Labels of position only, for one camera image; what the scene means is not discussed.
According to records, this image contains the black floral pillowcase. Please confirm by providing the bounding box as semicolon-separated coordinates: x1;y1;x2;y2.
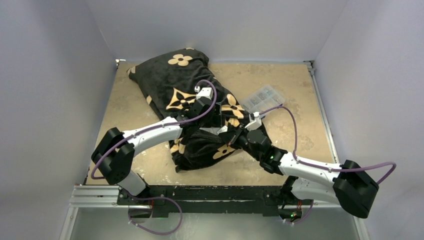
126;47;249;172

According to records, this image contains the white pillow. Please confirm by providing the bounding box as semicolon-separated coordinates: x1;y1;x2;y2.
200;125;228;135

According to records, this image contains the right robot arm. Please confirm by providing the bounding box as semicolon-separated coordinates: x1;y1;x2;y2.
217;126;379;219

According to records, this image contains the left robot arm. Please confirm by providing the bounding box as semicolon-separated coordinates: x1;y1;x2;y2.
91;97;221;205

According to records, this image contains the clear plastic screw box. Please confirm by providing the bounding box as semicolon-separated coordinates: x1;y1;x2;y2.
239;84;286;113

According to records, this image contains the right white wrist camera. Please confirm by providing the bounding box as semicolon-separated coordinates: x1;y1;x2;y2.
244;111;262;131

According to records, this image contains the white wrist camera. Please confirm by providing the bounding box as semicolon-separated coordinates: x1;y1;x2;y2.
244;111;262;131
194;86;214;101

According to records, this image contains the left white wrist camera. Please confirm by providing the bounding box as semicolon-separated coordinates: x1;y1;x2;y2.
194;86;214;101

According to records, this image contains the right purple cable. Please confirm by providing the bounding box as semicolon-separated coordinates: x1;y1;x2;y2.
259;105;397;185

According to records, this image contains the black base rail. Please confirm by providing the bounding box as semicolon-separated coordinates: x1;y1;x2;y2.
117;185;297;218

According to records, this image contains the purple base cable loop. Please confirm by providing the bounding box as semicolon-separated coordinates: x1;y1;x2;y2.
127;196;184;237

